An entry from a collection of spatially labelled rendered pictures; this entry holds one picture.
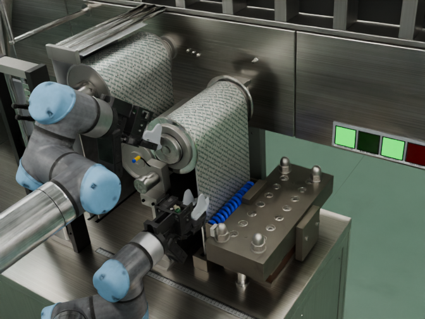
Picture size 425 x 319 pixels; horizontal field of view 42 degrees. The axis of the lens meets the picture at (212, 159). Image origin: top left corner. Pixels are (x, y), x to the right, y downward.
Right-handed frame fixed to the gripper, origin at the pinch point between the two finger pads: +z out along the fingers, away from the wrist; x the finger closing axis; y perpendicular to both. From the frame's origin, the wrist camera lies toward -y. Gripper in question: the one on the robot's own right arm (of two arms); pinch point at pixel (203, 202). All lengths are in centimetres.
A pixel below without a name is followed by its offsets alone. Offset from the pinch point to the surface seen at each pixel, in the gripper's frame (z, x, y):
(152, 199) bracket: -9.1, 8.3, 4.0
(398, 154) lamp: 29.6, -37.4, 8.2
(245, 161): 19.9, -0.2, 0.5
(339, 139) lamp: 29.7, -22.6, 8.2
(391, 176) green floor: 188, 4, -110
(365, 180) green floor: 177, 15, -110
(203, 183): 0.2, -0.2, 5.6
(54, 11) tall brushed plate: 30, 77, 29
